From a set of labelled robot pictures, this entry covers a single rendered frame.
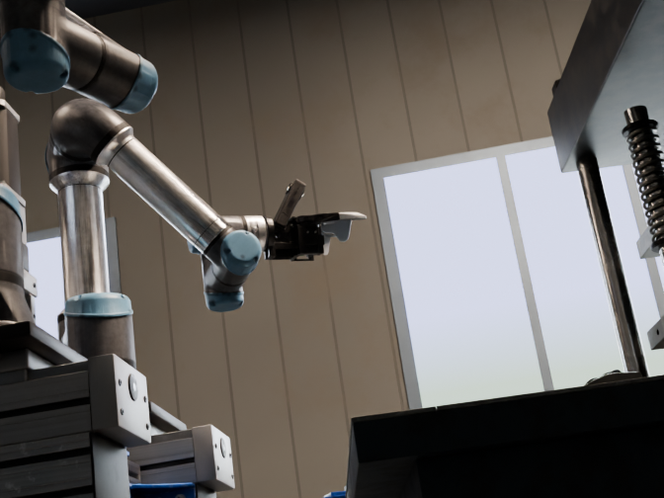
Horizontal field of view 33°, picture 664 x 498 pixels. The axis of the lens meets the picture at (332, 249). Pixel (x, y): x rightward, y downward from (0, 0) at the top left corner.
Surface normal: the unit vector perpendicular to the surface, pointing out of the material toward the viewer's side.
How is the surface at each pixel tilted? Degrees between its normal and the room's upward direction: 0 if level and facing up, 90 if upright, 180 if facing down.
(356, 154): 90
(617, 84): 180
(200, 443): 90
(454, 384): 90
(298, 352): 90
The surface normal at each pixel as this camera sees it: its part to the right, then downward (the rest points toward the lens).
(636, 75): 0.14, 0.93
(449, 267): -0.14, -0.32
